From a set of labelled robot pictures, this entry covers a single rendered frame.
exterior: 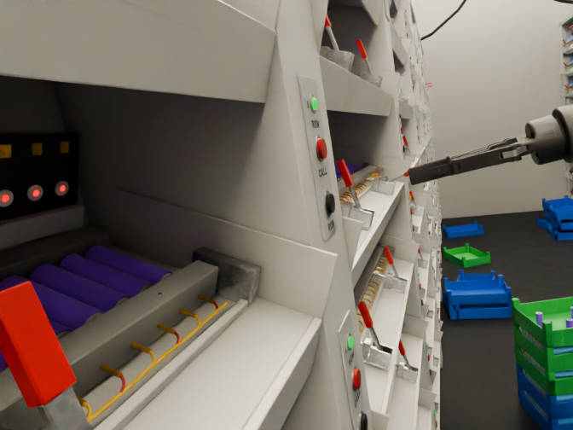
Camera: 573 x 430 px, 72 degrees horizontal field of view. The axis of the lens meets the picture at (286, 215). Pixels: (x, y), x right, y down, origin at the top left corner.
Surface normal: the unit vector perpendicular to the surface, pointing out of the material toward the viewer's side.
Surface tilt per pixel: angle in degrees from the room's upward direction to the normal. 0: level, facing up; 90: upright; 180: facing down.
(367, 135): 90
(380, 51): 90
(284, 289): 90
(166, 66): 111
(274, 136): 90
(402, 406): 21
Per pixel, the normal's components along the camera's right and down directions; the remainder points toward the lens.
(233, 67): 0.92, 0.26
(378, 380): 0.18, -0.94
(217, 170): -0.35, 0.22
